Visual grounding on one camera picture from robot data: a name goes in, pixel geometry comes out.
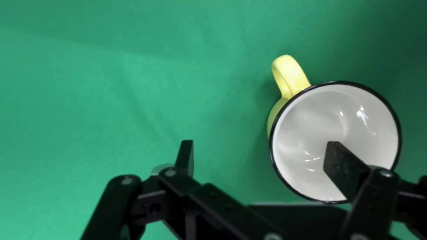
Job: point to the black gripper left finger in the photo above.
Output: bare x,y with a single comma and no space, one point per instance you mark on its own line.
184,157

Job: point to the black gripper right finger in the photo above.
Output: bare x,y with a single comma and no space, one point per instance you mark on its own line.
344,168

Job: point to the yellow enamel mug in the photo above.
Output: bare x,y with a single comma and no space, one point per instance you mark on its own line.
328,120

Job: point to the green table cloth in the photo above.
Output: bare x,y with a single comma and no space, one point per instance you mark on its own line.
111,80

